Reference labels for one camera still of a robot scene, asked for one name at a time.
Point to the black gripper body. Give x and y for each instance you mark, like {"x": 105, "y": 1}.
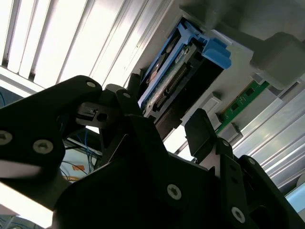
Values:
{"x": 119, "y": 202}

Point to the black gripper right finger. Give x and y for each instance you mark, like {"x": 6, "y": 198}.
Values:
{"x": 200, "y": 133}

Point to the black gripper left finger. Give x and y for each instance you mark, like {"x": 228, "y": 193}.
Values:
{"x": 35, "y": 119}

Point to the hard disk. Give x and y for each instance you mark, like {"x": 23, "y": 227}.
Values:
{"x": 214, "y": 53}

